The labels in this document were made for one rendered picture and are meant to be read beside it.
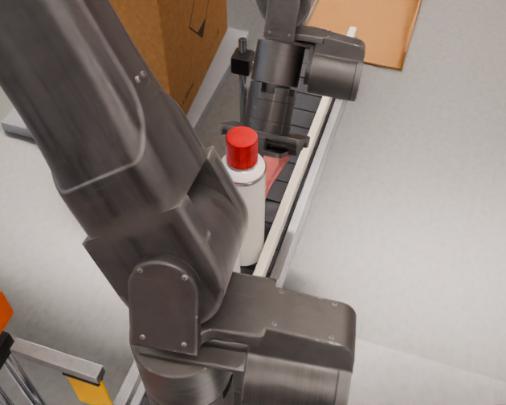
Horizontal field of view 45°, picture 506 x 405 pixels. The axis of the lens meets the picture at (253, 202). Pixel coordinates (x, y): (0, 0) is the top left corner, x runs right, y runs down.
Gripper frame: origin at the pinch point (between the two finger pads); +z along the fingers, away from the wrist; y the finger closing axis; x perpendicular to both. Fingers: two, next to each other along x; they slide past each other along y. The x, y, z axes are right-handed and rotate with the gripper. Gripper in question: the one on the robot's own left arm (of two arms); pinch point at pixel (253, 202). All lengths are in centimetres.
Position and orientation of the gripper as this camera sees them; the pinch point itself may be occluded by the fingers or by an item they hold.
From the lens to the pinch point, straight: 76.5
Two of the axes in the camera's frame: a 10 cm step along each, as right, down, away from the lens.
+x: 2.5, -1.7, 9.5
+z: -1.7, 9.6, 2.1
